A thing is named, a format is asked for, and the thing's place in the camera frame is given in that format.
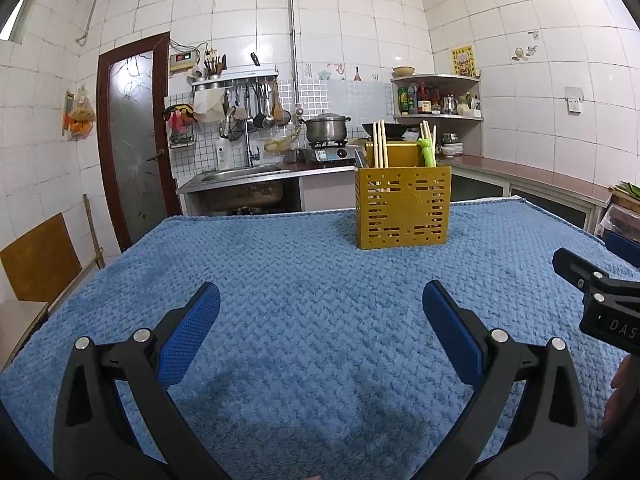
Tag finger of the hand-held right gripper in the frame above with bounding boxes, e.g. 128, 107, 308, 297
604, 232, 640, 264
552, 247, 610, 306

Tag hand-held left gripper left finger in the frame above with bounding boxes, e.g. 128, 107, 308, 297
52, 281, 231, 480

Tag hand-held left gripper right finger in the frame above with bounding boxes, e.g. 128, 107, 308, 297
422, 280, 591, 480

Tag yellow slotted utensil holder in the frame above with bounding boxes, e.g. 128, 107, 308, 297
354, 141, 453, 251

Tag person's right hand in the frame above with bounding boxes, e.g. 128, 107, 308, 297
602, 354, 632, 429

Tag box of vegetables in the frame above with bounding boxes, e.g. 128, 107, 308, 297
594, 182, 640, 242

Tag kitchen counter with cabinets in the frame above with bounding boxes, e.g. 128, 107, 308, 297
176, 152, 612, 232

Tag blue textured blanket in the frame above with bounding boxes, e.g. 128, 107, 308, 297
0, 197, 640, 480

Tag wooden stick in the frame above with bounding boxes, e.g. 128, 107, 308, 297
82, 193, 107, 271

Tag wooden chair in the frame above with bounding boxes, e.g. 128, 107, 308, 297
0, 212, 84, 362

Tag steel sink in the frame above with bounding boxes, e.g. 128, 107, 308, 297
196, 163, 294, 184

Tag stack of dishes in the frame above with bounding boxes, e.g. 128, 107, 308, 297
439, 132, 466, 159

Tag white corner shelf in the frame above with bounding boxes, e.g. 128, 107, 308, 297
389, 73, 485, 159

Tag metal faucet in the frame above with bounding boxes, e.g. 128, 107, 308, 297
242, 118, 262, 169

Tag brown framed glass door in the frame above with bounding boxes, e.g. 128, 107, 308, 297
96, 31, 184, 254

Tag black wok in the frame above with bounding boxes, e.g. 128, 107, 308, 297
360, 122, 409, 142

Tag metal strainer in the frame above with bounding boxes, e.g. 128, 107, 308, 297
218, 105, 241, 141

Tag red and yellow gloves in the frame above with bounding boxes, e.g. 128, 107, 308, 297
163, 103, 197, 132

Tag gas stove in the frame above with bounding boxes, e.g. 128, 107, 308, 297
294, 142, 359, 164

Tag white hanging cloth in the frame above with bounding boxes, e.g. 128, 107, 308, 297
192, 88, 225, 124

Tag row of condiment bottles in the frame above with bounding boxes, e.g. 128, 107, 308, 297
397, 81, 442, 115

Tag row of hanging ladles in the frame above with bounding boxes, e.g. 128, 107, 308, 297
222, 79, 293, 129

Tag steel cooking pot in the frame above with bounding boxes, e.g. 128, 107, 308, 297
298, 113, 352, 144

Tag hanging plastic bag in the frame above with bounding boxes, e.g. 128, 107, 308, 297
62, 87, 97, 142

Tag cup of kitchen tools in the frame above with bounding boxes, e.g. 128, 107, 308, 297
203, 53, 229, 79

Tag vertical metal pipe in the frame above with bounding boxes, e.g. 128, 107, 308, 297
287, 0, 302, 112

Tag window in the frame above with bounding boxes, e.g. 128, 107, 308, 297
0, 0, 47, 44

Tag wire wall basket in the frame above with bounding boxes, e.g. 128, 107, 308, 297
168, 127, 197, 151

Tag yellow hose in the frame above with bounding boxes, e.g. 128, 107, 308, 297
263, 127, 302, 154

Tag yellow wall poster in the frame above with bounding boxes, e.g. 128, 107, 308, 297
451, 44, 478, 79

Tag metal wall utensil rack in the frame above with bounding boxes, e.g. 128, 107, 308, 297
189, 65, 280, 93

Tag wall electric box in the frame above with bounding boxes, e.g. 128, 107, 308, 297
168, 50, 199, 73

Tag white wall conduit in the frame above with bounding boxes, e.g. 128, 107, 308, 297
76, 0, 134, 47

